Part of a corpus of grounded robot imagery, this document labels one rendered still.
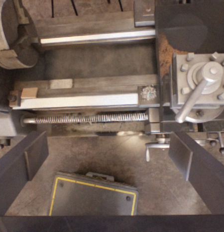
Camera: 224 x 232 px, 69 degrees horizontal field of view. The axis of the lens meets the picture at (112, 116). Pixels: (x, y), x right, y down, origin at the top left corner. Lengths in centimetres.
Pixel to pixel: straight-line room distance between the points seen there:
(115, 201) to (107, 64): 102
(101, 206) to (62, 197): 32
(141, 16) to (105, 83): 39
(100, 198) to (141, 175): 49
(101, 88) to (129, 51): 32
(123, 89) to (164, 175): 110
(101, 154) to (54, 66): 97
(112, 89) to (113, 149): 91
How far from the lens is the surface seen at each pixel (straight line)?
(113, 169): 170
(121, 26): 102
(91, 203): 147
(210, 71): 55
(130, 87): 86
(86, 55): 108
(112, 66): 103
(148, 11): 101
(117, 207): 145
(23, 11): 79
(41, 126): 143
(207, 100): 59
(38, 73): 116
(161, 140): 95
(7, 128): 108
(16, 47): 71
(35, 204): 202
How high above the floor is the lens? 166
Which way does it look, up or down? 81 degrees down
